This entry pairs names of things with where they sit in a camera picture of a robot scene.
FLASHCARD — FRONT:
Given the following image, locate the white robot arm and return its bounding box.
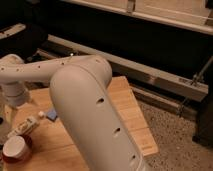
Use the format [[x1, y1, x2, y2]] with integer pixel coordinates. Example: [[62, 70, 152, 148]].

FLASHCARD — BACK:
[[0, 54, 150, 171]]

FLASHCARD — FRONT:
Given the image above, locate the blue sponge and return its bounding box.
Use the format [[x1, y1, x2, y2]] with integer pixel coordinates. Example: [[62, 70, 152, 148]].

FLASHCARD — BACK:
[[46, 109, 57, 121]]

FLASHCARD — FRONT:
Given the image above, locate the white squeeze tube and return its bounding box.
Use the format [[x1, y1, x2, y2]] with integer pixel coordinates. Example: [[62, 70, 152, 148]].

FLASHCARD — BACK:
[[7, 111, 46, 138]]

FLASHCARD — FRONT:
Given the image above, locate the black office chair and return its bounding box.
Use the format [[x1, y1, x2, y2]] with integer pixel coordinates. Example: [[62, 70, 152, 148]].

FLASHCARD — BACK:
[[0, 22, 48, 61]]

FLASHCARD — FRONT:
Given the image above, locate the white bowl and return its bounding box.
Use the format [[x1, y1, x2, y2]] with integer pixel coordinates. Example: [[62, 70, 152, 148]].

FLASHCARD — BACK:
[[3, 136, 28, 158]]

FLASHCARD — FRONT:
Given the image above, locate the metal rail beam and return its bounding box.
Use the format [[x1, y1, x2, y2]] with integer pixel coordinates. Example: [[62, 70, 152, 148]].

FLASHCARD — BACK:
[[37, 34, 209, 122]]

